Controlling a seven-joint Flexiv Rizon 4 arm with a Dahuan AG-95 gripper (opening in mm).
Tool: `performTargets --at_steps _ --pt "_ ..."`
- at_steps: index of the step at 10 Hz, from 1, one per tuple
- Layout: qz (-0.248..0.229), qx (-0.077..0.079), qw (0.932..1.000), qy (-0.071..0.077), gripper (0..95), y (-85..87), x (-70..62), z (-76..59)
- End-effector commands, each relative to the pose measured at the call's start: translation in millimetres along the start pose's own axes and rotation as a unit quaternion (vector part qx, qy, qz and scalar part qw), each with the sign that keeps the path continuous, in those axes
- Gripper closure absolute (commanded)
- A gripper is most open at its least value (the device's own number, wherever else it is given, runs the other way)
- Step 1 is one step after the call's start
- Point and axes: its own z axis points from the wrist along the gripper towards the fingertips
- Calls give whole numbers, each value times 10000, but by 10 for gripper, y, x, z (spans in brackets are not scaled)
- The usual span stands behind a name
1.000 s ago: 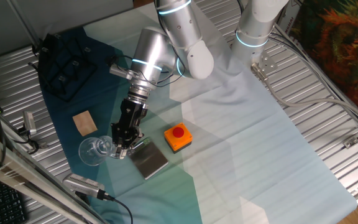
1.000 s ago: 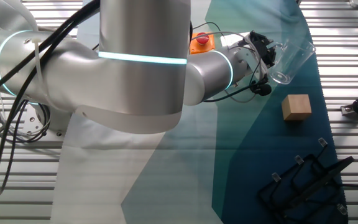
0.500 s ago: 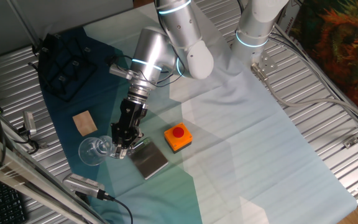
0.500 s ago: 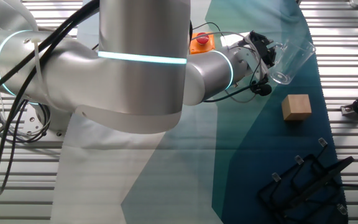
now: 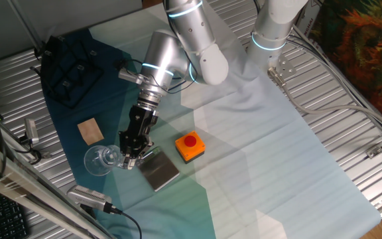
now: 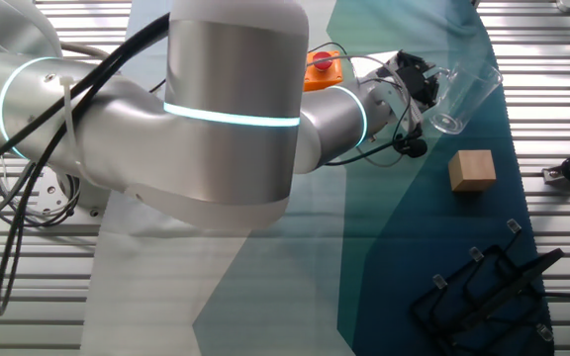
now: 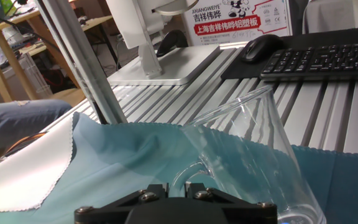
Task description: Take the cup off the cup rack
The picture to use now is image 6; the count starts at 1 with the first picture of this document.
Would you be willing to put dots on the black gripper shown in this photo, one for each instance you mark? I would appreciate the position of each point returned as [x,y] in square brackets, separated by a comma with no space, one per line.
[406,69]

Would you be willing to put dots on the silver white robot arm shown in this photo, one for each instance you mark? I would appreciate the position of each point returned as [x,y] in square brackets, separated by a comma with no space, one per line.
[230,123]

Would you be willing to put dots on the silver digital kitchen scale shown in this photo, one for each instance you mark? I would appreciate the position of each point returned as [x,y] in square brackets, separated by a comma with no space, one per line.
[364,64]

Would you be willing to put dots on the wooden cube block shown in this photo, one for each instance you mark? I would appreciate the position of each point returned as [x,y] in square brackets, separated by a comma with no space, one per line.
[472,170]

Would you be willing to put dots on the orange emergency stop button box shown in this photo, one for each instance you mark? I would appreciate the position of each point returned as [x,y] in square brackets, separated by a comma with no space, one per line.
[322,74]

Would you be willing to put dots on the blue green white tablecloth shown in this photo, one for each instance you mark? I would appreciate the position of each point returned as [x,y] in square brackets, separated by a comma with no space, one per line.
[314,272]

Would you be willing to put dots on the grey corrugated robot conduit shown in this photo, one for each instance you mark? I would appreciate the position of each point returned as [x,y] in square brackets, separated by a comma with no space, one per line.
[82,48]

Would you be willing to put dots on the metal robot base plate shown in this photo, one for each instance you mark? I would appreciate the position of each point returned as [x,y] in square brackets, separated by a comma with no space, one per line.
[50,193]

